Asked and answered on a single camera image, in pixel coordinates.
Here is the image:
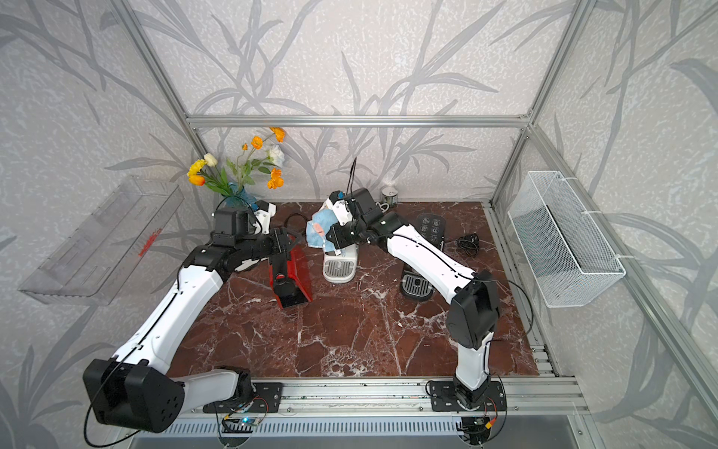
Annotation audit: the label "aluminium front rail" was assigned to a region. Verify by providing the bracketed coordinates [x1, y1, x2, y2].
[116, 376, 591, 420]

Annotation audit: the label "blue glass vase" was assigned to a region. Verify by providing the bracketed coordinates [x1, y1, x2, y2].
[224, 184, 258, 211]

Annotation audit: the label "orange yellow artificial flowers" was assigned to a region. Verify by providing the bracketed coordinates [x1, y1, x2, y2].
[187, 127, 287, 198]

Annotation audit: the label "white wire mesh basket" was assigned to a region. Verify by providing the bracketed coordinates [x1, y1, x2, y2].
[508, 170, 626, 309]

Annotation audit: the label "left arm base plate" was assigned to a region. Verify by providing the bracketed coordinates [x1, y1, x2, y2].
[232, 382, 283, 413]

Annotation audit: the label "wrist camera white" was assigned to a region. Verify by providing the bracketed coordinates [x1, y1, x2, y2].
[325, 188, 384, 226]
[211, 201, 277, 237]

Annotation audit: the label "blue pink patterned cloth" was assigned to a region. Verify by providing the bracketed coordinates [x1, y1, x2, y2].
[306, 209, 338, 253]

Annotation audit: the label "red coffee machine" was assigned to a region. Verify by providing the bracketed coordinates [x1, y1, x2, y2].
[269, 239, 312, 310]

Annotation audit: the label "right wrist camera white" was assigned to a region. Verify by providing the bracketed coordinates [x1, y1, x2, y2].
[325, 188, 384, 226]

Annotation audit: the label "white coffee machine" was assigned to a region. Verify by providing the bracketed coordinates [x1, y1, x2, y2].
[323, 244, 358, 284]

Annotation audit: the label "tin can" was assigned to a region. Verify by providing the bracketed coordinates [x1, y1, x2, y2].
[381, 185, 398, 208]

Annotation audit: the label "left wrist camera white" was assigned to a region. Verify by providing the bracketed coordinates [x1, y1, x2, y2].
[211, 201, 277, 237]

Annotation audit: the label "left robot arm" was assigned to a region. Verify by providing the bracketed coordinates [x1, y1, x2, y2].
[82, 227, 302, 433]

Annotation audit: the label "clear plastic wall shelf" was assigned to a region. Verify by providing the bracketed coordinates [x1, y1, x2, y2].
[19, 176, 184, 306]

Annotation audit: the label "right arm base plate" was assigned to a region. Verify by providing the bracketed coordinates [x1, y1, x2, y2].
[424, 379, 507, 412]

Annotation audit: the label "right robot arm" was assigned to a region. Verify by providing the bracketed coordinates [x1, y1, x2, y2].
[325, 213, 500, 410]

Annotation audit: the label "black coffee machine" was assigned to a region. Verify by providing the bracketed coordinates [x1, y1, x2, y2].
[399, 211, 448, 303]

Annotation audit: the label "black power cable right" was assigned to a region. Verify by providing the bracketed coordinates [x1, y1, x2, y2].
[455, 232, 482, 259]

